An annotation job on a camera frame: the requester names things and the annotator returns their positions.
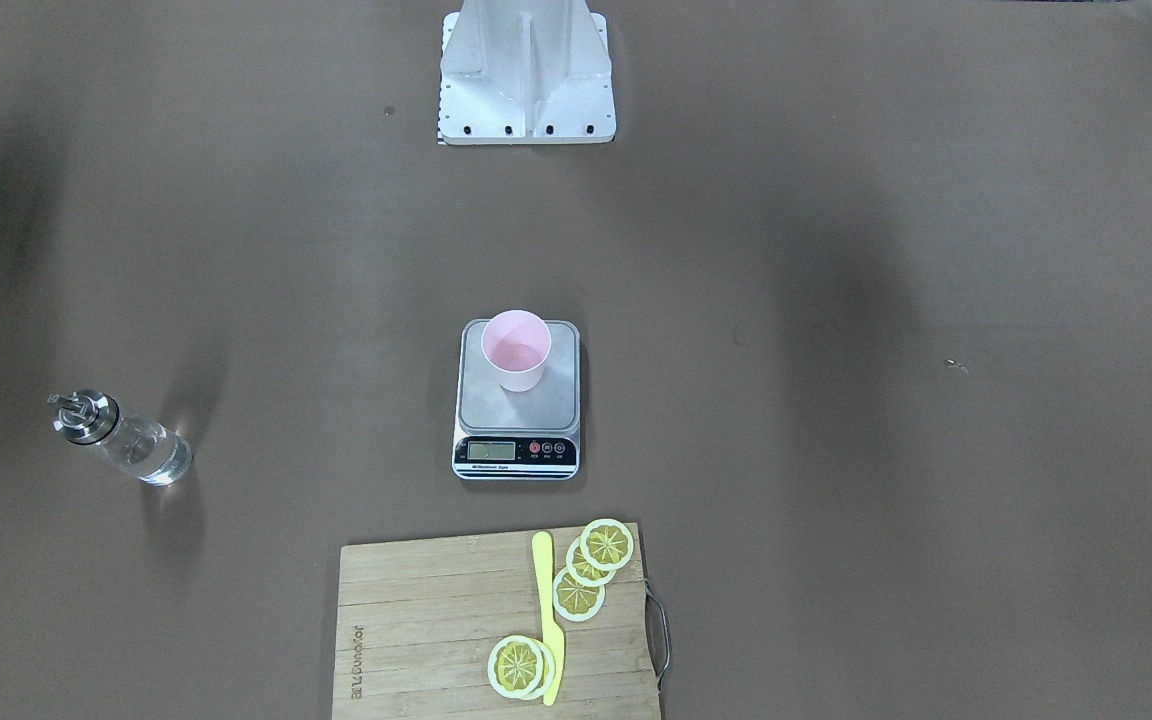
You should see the pink plastic cup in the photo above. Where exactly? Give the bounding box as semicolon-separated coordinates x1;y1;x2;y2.
480;309;553;393

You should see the clear glass sauce bottle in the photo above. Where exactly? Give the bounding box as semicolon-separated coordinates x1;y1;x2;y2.
47;389;194;487

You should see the silver kitchen scale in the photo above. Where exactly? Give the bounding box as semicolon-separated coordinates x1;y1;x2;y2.
450;318;582;480

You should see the yellow plastic knife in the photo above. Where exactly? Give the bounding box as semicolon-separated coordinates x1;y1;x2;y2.
531;530;566;707

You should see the middle lemon slice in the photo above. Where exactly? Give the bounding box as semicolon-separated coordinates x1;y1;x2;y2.
564;537;616;588

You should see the inner lemon slice of row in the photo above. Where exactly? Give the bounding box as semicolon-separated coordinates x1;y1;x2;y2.
552;569;605;623

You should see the wooden cutting board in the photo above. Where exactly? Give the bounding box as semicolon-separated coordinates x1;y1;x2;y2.
332;530;669;719

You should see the top lemon slice of pair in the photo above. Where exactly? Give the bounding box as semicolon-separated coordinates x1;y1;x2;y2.
486;635;556;700

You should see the lemon slice near handle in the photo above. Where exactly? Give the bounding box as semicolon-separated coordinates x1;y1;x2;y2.
579;518;636;573

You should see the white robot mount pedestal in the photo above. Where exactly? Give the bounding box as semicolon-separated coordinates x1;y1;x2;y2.
435;1;617;146

